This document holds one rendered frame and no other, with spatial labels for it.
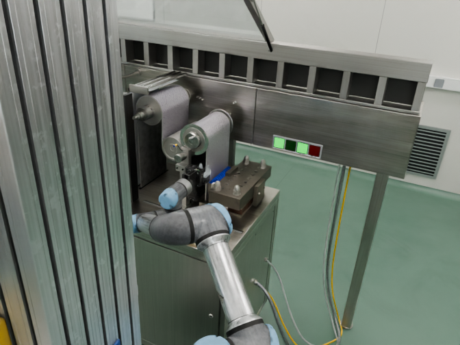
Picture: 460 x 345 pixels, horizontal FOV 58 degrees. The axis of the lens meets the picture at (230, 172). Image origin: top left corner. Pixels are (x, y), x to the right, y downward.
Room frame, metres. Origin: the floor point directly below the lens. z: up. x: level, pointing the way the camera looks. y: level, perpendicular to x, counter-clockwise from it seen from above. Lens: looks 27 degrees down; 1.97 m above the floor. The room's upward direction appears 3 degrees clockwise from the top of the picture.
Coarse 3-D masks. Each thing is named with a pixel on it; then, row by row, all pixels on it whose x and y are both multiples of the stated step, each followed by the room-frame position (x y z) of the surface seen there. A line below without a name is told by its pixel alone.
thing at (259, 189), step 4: (260, 180) 1.80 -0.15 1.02; (264, 180) 1.81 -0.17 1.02; (256, 184) 1.76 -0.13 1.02; (260, 184) 1.76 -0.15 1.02; (264, 184) 1.81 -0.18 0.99; (256, 188) 1.73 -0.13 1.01; (260, 188) 1.76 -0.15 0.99; (264, 188) 1.80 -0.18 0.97; (256, 192) 1.73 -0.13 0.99; (260, 192) 1.77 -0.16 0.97; (256, 196) 1.73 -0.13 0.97; (260, 196) 1.77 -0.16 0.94; (256, 200) 1.73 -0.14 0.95; (260, 200) 1.78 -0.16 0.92; (256, 204) 1.73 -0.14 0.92
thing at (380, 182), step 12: (384, 180) 1.83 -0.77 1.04; (372, 192) 1.85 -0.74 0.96; (384, 192) 1.83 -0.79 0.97; (372, 204) 1.85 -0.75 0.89; (372, 216) 1.84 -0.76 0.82; (372, 228) 1.83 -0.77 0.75; (372, 240) 1.85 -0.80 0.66; (360, 252) 1.85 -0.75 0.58; (360, 264) 1.84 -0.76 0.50; (360, 276) 1.83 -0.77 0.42; (360, 288) 1.83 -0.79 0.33; (348, 300) 1.85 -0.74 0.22; (348, 312) 1.84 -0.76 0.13; (348, 324) 1.83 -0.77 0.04
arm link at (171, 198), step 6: (174, 186) 1.47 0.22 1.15; (180, 186) 1.48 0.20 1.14; (162, 192) 1.43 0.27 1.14; (168, 192) 1.42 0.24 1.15; (174, 192) 1.43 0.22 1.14; (180, 192) 1.45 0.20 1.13; (186, 192) 1.48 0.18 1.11; (162, 198) 1.41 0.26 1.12; (168, 198) 1.40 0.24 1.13; (174, 198) 1.41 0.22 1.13; (180, 198) 1.44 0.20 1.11; (162, 204) 1.41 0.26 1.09; (168, 204) 1.40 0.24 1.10; (174, 204) 1.40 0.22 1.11; (180, 204) 1.44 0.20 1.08
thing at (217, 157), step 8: (216, 144) 1.80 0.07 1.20; (224, 144) 1.87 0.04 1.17; (208, 152) 1.72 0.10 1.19; (216, 152) 1.80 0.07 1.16; (224, 152) 1.87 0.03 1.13; (208, 160) 1.72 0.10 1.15; (216, 160) 1.80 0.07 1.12; (224, 160) 1.88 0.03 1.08; (216, 168) 1.80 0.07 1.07; (224, 168) 1.88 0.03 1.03
